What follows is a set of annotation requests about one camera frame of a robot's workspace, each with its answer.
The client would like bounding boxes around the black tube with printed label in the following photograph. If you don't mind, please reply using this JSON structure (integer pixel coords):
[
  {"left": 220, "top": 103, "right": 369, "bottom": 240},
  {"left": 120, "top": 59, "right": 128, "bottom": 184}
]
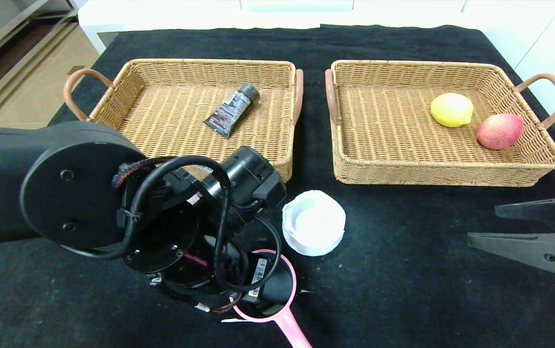
[{"left": 203, "top": 83, "right": 261, "bottom": 139}]

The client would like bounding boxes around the pink saucepan with dark inside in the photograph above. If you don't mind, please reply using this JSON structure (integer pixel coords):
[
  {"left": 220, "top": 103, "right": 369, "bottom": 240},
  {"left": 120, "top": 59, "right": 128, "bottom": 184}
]
[{"left": 229, "top": 249, "right": 313, "bottom": 348}]

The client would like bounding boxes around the yellow lemon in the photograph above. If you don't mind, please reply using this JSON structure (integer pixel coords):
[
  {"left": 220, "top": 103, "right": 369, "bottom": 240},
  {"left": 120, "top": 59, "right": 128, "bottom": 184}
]
[{"left": 430, "top": 93, "right": 474, "bottom": 128}]

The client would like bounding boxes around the red peach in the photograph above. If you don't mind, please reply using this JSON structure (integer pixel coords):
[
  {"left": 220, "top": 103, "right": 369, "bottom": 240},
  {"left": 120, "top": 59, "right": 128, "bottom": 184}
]
[{"left": 476, "top": 113, "right": 525, "bottom": 150}]

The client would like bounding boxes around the large wicker basket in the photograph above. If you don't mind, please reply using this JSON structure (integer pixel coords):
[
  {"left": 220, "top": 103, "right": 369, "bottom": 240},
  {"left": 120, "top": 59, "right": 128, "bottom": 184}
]
[{"left": 63, "top": 58, "right": 304, "bottom": 185}]

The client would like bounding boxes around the black tablecloth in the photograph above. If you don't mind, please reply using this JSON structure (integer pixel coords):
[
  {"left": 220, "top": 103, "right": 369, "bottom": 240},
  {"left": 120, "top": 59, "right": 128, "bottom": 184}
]
[{"left": 0, "top": 24, "right": 555, "bottom": 348}]

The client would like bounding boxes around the grey low shelf unit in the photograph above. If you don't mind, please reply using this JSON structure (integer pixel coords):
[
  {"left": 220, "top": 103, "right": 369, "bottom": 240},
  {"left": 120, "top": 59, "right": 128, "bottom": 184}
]
[{"left": 0, "top": 0, "right": 79, "bottom": 78}]

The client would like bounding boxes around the wicker basket with brown handles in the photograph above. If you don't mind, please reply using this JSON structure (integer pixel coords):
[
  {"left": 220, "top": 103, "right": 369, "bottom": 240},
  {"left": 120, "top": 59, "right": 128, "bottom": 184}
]
[{"left": 325, "top": 60, "right": 555, "bottom": 188}]

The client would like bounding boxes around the braided black red left cable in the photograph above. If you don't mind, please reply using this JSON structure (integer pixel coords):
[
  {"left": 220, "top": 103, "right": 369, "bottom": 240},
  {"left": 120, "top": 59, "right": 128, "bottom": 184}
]
[{"left": 112, "top": 157, "right": 174, "bottom": 190}]

